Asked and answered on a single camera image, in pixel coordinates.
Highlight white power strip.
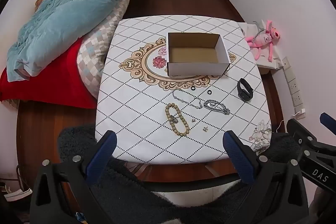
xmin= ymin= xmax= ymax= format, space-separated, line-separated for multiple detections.
xmin=284 ymin=57 xmax=306 ymax=119

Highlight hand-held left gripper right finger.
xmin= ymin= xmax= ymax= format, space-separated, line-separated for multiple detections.
xmin=223 ymin=130 xmax=309 ymax=224

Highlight white diamond-patterned tablecloth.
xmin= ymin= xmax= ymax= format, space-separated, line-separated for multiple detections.
xmin=95 ymin=15 xmax=272 ymax=165

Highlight light blue quilt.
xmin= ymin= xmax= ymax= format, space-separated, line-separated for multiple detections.
xmin=7 ymin=0 xmax=154 ymax=83

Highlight black smart band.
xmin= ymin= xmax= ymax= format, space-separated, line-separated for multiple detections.
xmin=237 ymin=78 xmax=254 ymax=102

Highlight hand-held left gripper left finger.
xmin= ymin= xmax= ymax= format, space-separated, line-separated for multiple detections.
xmin=30 ymin=130 xmax=118 ymax=224

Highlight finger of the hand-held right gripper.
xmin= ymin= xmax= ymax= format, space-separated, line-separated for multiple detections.
xmin=286 ymin=118 xmax=320 ymax=151
xmin=319 ymin=112 xmax=336 ymax=136

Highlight wooden bead bracelet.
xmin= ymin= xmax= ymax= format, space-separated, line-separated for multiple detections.
xmin=165 ymin=103 xmax=190 ymax=136

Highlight thin silver necklace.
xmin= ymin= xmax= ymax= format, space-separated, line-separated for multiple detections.
xmin=172 ymin=89 xmax=203 ymax=110

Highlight white cardboard box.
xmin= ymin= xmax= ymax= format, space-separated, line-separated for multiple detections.
xmin=167 ymin=32 xmax=231 ymax=77

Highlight white slipper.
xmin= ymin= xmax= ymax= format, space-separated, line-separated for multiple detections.
xmin=4 ymin=187 xmax=33 ymax=201

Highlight pink plush toy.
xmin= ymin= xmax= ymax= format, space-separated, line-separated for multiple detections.
xmin=245 ymin=20 xmax=282 ymax=62

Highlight thick silver chain bracelet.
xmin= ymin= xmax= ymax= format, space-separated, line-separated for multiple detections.
xmin=203 ymin=99 xmax=231 ymax=115

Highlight red blanket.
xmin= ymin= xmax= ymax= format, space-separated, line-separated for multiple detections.
xmin=0 ymin=38 xmax=97 ymax=109

